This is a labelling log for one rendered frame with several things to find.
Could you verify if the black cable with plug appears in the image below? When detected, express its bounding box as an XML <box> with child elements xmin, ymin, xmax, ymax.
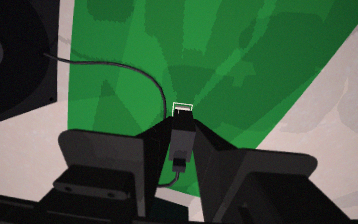
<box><xmin>43</xmin><ymin>52</ymin><xmax>196</xmax><ymax>188</ymax></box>

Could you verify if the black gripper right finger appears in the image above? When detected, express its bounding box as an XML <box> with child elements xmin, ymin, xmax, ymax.
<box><xmin>193</xmin><ymin>119</ymin><xmax>318</xmax><ymax>223</ymax></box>

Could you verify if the green circuit board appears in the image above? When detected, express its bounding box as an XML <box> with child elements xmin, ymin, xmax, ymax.
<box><xmin>67</xmin><ymin>0</ymin><xmax>358</xmax><ymax>149</ymax></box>

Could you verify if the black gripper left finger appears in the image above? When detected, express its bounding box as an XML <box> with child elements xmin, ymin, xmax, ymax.
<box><xmin>58</xmin><ymin>116</ymin><xmax>173</xmax><ymax>217</ymax></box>

